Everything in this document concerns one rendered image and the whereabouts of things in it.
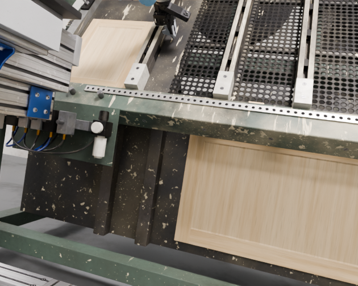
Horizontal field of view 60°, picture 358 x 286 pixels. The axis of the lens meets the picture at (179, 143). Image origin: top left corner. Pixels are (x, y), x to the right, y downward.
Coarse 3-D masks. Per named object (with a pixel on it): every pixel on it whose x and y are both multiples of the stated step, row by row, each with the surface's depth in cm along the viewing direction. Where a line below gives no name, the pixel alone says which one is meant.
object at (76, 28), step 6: (96, 0) 177; (96, 6) 178; (84, 12) 171; (90, 12) 174; (84, 18) 169; (72, 24) 167; (78, 24) 166; (84, 24) 170; (72, 30) 164; (78, 30) 166
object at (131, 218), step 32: (128, 128) 155; (0, 160) 155; (32, 160) 169; (64, 160) 164; (128, 160) 155; (160, 160) 147; (32, 192) 169; (64, 192) 164; (96, 192) 159; (128, 192) 154; (160, 192) 150; (0, 224) 151; (96, 224) 152; (128, 224) 154; (160, 224) 150; (64, 256) 136; (96, 256) 132; (128, 256) 136; (224, 256) 141
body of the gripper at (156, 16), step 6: (168, 0) 134; (156, 6) 138; (162, 6) 138; (162, 12) 141; (156, 18) 143; (162, 18) 141; (168, 18) 139; (174, 18) 145; (156, 24) 144; (162, 24) 144
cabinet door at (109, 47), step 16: (96, 32) 164; (112, 32) 162; (128, 32) 160; (144, 32) 158; (96, 48) 157; (112, 48) 155; (128, 48) 153; (80, 64) 152; (96, 64) 150; (112, 64) 148; (128, 64) 146; (80, 80) 145; (96, 80) 143; (112, 80) 142
